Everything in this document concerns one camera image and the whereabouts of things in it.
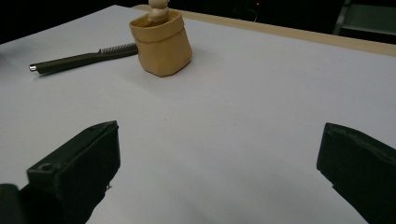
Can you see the white table sheet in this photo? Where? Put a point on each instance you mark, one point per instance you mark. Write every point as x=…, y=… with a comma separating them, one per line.
x=218, y=109

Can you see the beige knobbed stick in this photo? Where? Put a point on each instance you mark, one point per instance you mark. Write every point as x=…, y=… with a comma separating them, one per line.
x=157, y=14

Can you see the tan paper holder pot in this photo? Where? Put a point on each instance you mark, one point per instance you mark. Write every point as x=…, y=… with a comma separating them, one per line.
x=165, y=53

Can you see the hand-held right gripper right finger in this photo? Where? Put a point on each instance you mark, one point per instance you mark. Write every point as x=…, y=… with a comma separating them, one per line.
x=361, y=168

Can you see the black comb with metal tip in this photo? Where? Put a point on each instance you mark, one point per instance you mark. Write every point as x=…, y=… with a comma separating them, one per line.
x=71, y=60

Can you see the grey metal stand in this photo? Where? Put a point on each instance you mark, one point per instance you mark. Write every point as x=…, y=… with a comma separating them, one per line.
x=367, y=18

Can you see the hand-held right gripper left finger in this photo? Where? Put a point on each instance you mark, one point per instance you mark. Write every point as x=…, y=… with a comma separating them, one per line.
x=77, y=168

